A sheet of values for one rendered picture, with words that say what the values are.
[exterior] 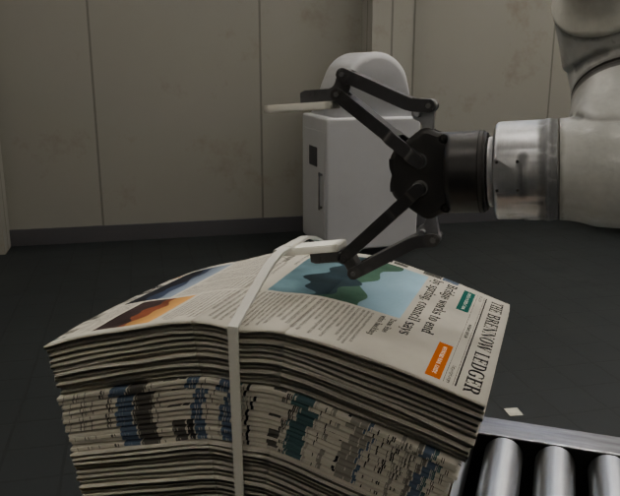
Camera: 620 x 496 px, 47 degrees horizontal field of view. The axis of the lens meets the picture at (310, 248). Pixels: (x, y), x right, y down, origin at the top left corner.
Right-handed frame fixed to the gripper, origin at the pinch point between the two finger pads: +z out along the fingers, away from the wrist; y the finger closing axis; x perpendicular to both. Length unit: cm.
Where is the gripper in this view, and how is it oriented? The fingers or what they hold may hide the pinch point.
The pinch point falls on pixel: (283, 177)
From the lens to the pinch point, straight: 72.2
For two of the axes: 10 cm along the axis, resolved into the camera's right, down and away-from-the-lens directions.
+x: 3.3, -2.1, 9.2
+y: 0.6, 9.8, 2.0
